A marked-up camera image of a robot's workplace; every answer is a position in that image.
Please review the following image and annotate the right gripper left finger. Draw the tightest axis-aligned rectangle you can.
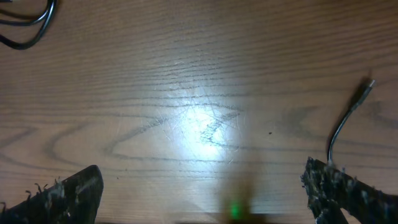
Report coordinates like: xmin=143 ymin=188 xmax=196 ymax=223
xmin=1 ymin=165 xmax=104 ymax=224

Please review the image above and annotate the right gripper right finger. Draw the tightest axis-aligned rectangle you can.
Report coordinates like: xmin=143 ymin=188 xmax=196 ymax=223
xmin=301 ymin=157 xmax=397 ymax=223

